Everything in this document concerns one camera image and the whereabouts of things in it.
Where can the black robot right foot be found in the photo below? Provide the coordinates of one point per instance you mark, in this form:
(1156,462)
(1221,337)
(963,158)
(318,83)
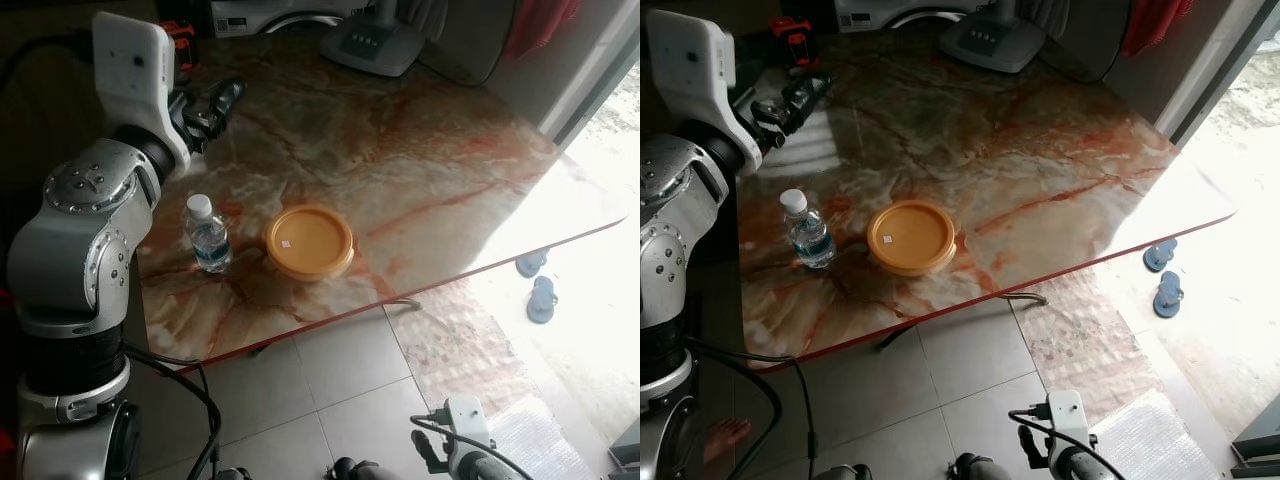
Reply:
(975,467)
(355,470)

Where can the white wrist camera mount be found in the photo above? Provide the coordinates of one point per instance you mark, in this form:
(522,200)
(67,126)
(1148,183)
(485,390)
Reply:
(690,65)
(467,425)
(135,70)
(1068,420)

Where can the red and black tool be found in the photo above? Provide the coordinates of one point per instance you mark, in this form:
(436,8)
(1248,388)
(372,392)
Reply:
(180,42)
(792,40)

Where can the black robot left foot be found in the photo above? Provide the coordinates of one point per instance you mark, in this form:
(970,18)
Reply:
(842,473)
(232,474)

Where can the grey appliance base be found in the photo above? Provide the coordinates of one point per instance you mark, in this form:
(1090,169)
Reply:
(372,45)
(992,42)

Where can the round orange lidded container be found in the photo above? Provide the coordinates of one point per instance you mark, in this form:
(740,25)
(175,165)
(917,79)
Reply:
(310,243)
(911,238)

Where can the grey sliding door frame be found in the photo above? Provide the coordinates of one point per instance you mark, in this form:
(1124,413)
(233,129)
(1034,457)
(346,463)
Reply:
(1215,65)
(600,70)

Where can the white washing machine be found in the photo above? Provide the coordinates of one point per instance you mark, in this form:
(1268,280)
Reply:
(890,12)
(270,15)

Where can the white textured floor mat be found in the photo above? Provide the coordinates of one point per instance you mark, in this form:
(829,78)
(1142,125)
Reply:
(535,440)
(1155,440)

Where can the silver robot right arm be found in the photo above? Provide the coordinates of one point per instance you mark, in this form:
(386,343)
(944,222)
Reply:
(1085,465)
(495,468)

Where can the metal table leg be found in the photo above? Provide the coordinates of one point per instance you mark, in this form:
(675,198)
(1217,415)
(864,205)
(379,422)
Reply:
(403,301)
(1025,297)

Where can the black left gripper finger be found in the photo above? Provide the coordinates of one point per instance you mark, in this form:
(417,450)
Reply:
(228,93)
(214,124)
(812,86)
(797,122)

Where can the marbled brown floor rug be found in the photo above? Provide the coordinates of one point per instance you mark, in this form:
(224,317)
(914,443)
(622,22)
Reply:
(470,350)
(1085,340)

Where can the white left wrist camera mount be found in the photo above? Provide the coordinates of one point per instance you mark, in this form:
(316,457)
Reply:
(690,65)
(135,70)

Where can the clear plastic water bottle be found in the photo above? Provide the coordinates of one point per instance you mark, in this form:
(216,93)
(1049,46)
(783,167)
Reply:
(208,240)
(808,235)

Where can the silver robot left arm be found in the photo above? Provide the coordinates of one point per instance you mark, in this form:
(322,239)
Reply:
(75,250)
(672,200)

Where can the person's bare foot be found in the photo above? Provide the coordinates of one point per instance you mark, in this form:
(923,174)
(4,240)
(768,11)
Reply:
(727,440)

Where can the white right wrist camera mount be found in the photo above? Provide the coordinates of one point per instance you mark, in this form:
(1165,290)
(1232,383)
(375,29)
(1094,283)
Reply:
(467,425)
(1068,420)

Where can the black robot foot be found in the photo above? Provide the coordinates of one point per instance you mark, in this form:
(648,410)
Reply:
(232,474)
(975,467)
(842,473)
(355,470)

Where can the blue slipper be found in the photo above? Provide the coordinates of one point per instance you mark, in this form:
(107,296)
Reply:
(541,300)
(531,264)
(1160,256)
(1168,295)

